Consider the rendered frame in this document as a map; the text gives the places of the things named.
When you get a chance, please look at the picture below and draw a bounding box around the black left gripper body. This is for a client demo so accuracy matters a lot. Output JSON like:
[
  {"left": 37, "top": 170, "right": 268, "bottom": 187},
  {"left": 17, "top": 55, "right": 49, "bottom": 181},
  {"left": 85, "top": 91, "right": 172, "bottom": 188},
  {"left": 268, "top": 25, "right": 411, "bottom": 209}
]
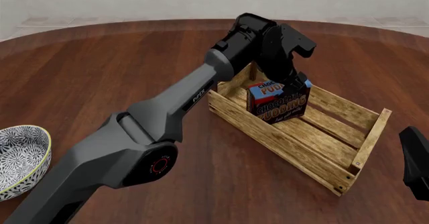
[{"left": 263, "top": 64, "right": 300, "bottom": 86}]

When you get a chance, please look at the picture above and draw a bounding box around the chocolate pudding box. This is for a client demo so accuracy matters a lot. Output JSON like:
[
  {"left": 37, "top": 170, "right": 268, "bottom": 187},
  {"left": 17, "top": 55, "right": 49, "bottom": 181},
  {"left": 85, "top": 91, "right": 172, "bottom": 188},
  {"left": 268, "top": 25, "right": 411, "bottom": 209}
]
[{"left": 246, "top": 79, "right": 313, "bottom": 126}]

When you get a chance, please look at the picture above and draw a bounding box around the black and white patterned bowl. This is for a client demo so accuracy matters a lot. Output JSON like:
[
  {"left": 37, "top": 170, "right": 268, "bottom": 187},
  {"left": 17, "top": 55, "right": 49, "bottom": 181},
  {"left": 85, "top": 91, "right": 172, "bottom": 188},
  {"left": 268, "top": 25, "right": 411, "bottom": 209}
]
[{"left": 0, "top": 125, "right": 53, "bottom": 202}]

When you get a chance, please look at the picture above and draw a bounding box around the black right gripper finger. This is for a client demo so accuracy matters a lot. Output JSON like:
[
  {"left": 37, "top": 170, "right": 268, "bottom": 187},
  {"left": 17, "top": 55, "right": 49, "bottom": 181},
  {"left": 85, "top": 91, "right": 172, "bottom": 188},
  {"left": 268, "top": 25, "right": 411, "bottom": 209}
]
[{"left": 398, "top": 125, "right": 429, "bottom": 184}]

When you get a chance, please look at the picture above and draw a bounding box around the wooden slat tray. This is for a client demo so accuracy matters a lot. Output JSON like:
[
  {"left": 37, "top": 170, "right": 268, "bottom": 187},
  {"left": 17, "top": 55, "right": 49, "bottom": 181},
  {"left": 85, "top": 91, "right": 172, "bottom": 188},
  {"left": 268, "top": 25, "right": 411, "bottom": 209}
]
[{"left": 206, "top": 62, "right": 393, "bottom": 197}]

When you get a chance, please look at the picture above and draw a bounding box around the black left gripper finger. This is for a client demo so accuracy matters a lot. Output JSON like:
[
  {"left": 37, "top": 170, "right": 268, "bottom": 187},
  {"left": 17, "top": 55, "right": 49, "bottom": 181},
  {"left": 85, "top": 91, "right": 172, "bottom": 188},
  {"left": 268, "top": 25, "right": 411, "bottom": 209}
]
[{"left": 284, "top": 72, "right": 310, "bottom": 95}]

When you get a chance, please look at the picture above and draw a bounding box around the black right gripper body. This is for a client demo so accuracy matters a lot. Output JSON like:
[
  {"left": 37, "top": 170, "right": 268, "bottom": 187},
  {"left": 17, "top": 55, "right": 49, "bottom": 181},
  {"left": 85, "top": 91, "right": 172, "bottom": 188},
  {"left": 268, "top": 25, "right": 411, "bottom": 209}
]
[{"left": 403, "top": 180, "right": 429, "bottom": 201}]

